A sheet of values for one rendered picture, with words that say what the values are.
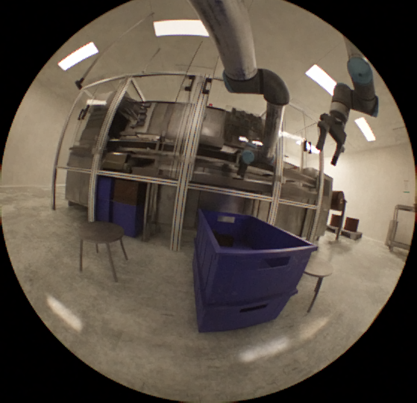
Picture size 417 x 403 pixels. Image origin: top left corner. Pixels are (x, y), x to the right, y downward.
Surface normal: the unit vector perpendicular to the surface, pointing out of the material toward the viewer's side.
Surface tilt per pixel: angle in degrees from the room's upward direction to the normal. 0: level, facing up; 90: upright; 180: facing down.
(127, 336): 0
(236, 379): 0
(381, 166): 90
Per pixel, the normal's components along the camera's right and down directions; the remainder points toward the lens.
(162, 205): 0.11, 0.05
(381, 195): -0.98, -0.15
